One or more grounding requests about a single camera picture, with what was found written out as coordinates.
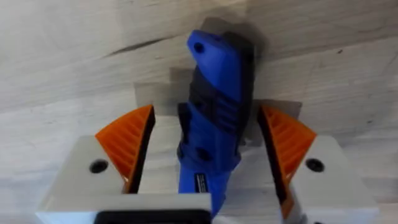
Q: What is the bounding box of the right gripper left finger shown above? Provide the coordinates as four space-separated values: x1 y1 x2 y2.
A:
41 104 156 210

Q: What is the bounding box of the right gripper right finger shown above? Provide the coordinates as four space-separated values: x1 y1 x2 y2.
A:
257 104 379 224

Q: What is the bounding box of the blue electric screwdriver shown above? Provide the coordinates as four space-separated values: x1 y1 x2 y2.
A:
176 29 256 218

